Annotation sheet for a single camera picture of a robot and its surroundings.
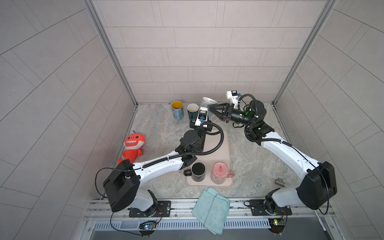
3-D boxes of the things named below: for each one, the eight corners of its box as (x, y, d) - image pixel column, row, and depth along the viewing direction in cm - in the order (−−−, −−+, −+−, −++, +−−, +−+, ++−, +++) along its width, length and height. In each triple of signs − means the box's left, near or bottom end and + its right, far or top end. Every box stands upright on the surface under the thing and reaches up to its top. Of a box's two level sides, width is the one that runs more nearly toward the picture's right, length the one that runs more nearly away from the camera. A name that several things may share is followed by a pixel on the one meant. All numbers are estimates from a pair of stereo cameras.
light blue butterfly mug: (171, 122, 106) (169, 113, 98) (173, 110, 113) (171, 100, 106) (182, 122, 106) (181, 113, 98) (183, 110, 114) (182, 100, 106)
